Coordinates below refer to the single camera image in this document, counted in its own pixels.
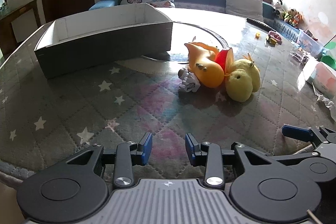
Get small white robot toy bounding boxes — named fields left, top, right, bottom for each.
left=178, top=68, right=201, bottom=93

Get yellow plush duck toy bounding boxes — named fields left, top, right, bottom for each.
left=225, top=53, right=261, bottom=102

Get orange plush duck toy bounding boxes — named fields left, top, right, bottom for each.
left=185, top=42, right=234, bottom=88

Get pink white package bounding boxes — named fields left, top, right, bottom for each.
left=303, top=60, right=335, bottom=99

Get green plastic basin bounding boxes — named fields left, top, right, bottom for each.
left=320, top=55, right=336, bottom=70

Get clear plastic storage box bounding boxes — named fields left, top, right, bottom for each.
left=297, top=30, right=323, bottom=57

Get yellow toy vehicle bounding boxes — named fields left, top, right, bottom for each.
left=266, top=36, right=277, bottom=45

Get pink toy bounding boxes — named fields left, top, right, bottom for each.
left=268, top=31, right=282, bottom=43

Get black remote control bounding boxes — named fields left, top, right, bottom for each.
left=246, top=18, right=274, bottom=32

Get plush toys pile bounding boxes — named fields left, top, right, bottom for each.
left=274, top=0, right=302, bottom=28

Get grey cardboard box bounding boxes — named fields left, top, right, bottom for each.
left=34, top=3, right=173, bottom=79

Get round black turntable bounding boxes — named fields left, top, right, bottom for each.
left=145, top=22, right=228, bottom=64

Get grey sofa cushion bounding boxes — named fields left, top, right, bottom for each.
left=226, top=0, right=264, bottom=22

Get blue sofa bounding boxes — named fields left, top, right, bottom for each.
left=90, top=0, right=299, bottom=40

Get wooden side table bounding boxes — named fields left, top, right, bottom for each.
left=1, top=0, right=42, bottom=57

